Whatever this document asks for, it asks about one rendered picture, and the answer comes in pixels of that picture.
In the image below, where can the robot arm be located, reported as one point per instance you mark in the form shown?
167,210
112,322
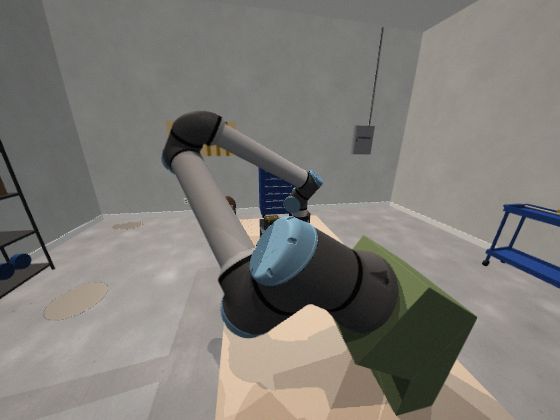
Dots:
301,264

